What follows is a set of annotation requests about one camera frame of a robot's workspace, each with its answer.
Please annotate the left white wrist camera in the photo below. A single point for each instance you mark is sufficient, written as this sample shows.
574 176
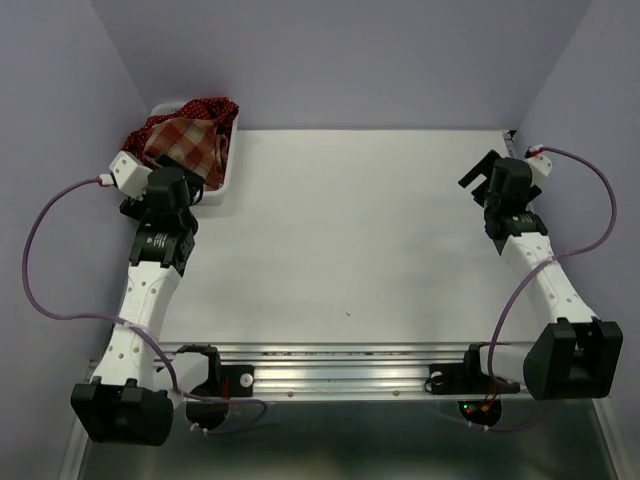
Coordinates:
127 174

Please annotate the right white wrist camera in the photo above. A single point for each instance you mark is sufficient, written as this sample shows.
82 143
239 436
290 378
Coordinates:
540 164

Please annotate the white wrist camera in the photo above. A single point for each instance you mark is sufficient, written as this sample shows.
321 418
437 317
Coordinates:
540 164
127 174

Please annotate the white plastic basket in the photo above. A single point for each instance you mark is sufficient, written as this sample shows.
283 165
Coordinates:
210 197

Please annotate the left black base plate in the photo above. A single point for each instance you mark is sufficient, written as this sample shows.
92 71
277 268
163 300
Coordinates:
235 380

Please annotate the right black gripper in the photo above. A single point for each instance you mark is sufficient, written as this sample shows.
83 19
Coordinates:
485 166

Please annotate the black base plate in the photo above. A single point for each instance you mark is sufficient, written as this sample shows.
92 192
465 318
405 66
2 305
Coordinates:
462 379
235 380

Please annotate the red plaid skirt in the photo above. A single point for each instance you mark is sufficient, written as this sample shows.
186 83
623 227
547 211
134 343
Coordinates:
199 145

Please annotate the red polka dot skirt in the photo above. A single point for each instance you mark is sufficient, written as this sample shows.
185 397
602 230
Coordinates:
221 110

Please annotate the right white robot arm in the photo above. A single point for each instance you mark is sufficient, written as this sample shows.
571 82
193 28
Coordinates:
576 354

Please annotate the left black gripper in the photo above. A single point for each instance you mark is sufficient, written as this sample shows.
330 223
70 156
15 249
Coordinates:
136 208

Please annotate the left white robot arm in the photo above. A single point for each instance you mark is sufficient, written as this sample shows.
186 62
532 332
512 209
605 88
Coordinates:
136 388

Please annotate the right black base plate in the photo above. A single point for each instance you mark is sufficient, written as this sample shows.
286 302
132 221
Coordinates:
462 379

